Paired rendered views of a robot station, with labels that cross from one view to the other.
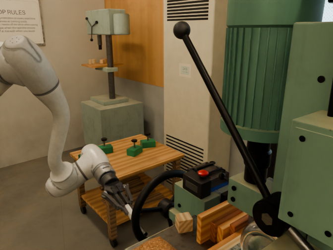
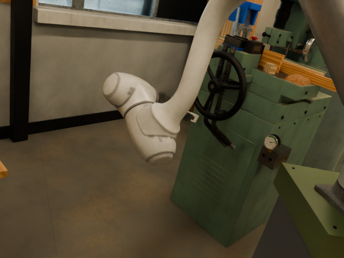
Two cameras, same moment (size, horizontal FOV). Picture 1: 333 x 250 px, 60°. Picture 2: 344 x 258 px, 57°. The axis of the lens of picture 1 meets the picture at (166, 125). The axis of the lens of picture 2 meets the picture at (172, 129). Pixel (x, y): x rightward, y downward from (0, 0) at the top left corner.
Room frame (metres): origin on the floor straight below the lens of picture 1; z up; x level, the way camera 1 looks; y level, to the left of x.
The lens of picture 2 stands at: (1.26, 1.23, 1.14)
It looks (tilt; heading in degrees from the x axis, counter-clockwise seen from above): 24 degrees down; 259
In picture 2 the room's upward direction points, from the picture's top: 14 degrees clockwise
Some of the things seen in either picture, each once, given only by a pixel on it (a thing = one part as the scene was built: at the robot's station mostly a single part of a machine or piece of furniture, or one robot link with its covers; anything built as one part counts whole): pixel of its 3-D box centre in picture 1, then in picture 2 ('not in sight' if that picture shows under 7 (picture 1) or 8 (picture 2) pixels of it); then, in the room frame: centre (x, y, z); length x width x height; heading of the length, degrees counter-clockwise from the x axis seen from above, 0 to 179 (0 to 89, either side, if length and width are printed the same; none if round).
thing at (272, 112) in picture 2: not in sight; (267, 92); (0.51, -0.28, 0.76); 0.57 x 0.45 x 0.09; 37
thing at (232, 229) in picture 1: (253, 221); not in sight; (0.64, -0.23, 0.93); 0.18 x 0.02 x 0.06; 127
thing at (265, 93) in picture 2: not in sight; (253, 81); (0.65, -0.17, 0.82); 0.40 x 0.21 x 0.04; 127
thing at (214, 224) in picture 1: (237, 218); not in sight; (0.66, -0.19, 0.93); 0.19 x 0.02 x 0.05; 127
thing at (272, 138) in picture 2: not in sight; (272, 143); (0.61, 0.13, 0.65); 0.06 x 0.04 x 0.08; 127
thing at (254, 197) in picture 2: not in sight; (243, 157); (0.51, -0.28, 0.36); 0.58 x 0.45 x 0.71; 37
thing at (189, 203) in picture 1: (204, 197); (237, 59); (0.78, -0.12, 0.91); 0.15 x 0.14 x 0.09; 127
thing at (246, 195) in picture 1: (259, 201); (277, 39); (0.59, -0.22, 1.03); 0.14 x 0.07 x 0.09; 37
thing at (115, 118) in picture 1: (112, 93); not in sight; (2.85, 0.54, 0.79); 0.62 x 0.48 x 1.58; 39
